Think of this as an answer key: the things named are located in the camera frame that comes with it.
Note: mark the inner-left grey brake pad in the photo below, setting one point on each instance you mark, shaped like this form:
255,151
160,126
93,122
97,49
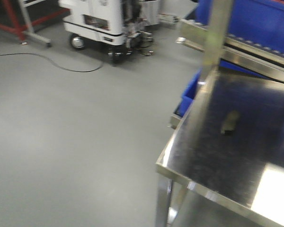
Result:
230,122

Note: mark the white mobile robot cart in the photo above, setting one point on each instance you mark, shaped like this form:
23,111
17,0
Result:
115,23

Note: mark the lower blue bin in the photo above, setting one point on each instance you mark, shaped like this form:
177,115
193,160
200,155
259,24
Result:
190,91

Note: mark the silver trash bin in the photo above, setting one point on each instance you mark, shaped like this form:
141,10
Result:
150,12

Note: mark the grey metal stand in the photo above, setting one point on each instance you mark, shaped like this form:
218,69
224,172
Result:
24,4

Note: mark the right blue plastic bin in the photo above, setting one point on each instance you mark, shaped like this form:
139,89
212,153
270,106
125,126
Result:
259,21

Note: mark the stainless steel roller rack frame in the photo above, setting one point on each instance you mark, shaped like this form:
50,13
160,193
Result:
220,90

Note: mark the red metal frame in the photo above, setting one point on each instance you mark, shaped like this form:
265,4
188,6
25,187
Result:
11,19

